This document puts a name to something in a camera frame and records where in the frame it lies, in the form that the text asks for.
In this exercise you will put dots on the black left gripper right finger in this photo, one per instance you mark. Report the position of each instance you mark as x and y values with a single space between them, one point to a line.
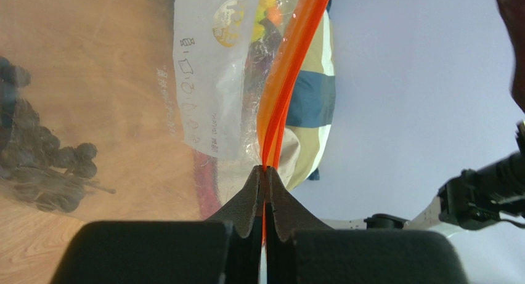
302 249

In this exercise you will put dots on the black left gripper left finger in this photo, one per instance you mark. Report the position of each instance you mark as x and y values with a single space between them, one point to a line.
225 248

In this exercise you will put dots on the clear zip top bag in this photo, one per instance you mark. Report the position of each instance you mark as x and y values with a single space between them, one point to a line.
150 81

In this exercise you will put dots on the dark grape bunch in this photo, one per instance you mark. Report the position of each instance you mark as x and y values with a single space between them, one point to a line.
36 169

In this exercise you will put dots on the yellow bell pepper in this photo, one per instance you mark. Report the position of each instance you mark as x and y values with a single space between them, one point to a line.
268 14

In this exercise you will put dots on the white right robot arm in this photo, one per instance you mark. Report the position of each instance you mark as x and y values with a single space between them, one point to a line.
472 201

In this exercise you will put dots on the magenta folded cloth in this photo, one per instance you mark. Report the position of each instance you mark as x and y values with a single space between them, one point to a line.
205 177

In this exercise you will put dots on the plaid pillow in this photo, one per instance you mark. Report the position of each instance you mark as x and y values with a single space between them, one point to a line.
310 113

